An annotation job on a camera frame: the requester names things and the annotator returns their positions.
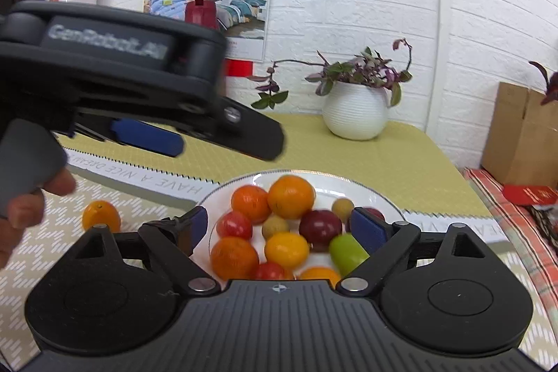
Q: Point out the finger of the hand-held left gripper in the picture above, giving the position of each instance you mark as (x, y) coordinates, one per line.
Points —
(144, 139)
(257, 136)

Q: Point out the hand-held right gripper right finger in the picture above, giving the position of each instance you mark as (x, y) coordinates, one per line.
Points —
(368, 228)

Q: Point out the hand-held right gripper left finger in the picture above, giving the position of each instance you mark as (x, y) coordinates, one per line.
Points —
(198, 224)

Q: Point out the dark red plum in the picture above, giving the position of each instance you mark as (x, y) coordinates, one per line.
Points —
(320, 229)
(375, 213)

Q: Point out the green jujube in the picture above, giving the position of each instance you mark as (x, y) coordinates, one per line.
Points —
(346, 252)

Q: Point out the small brown longan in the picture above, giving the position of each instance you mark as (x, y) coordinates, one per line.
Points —
(342, 208)

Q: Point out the deep orange tangerine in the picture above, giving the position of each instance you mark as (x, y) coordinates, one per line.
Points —
(250, 203)

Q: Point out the white plate with dark rim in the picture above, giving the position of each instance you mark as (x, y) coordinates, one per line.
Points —
(325, 184)

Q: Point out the small orange mandarin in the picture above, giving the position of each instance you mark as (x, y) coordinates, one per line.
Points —
(319, 274)

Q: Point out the large round orange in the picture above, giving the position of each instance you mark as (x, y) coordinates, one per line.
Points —
(291, 196)

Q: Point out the brown kiwi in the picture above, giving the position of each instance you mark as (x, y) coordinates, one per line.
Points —
(274, 226)

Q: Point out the yellow orange citrus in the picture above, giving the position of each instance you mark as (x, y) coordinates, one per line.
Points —
(287, 250)

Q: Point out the navel orange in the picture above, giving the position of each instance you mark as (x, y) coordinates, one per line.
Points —
(101, 216)

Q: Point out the person's left hand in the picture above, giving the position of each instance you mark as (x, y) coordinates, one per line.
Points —
(26, 208)

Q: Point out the purple plant in white pot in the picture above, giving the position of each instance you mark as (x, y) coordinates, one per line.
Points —
(355, 110)

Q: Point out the red thermos jug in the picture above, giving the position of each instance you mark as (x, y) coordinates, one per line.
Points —
(200, 12)

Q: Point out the red plaid cloth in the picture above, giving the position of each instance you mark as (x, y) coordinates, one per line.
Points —
(514, 232)

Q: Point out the red packet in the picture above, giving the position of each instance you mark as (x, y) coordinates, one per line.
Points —
(529, 194)

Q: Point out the cardboard box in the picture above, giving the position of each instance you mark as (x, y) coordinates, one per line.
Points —
(518, 132)

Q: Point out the dark purple leafy plant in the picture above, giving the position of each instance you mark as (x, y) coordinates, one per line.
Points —
(547, 84)

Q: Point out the white wall pipe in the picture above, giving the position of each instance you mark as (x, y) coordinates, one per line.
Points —
(433, 27)

